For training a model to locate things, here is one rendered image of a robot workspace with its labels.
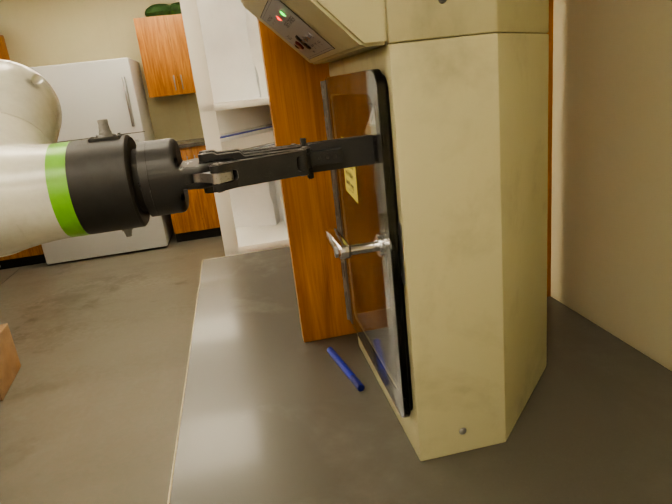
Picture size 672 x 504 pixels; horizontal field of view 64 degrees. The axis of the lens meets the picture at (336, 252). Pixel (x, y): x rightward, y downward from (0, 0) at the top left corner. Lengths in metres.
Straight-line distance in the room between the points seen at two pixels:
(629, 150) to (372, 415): 0.56
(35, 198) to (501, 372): 0.52
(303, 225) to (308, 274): 0.09
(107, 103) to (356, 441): 4.98
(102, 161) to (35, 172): 0.06
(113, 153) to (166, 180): 0.05
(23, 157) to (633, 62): 0.80
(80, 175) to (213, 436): 0.41
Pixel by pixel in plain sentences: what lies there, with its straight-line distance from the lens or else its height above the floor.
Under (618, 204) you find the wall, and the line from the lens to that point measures 0.98.
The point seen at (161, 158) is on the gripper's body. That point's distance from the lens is 0.54.
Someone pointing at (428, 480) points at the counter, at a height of 0.94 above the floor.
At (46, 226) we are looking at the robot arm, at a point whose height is 1.28.
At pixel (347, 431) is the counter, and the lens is 0.76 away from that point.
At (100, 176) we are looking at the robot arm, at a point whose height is 1.32.
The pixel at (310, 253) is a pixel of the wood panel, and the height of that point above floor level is 1.10.
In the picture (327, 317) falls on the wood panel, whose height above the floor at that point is 0.98.
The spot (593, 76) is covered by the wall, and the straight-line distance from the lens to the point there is 1.01.
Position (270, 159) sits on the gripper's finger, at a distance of 0.53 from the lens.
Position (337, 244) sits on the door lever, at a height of 1.21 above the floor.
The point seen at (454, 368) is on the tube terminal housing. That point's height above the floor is 1.06.
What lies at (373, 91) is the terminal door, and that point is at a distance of 0.56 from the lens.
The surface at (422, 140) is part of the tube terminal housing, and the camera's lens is 0.56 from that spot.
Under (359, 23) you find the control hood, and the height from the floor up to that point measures 1.43.
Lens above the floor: 1.38
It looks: 17 degrees down
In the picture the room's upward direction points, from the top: 7 degrees counter-clockwise
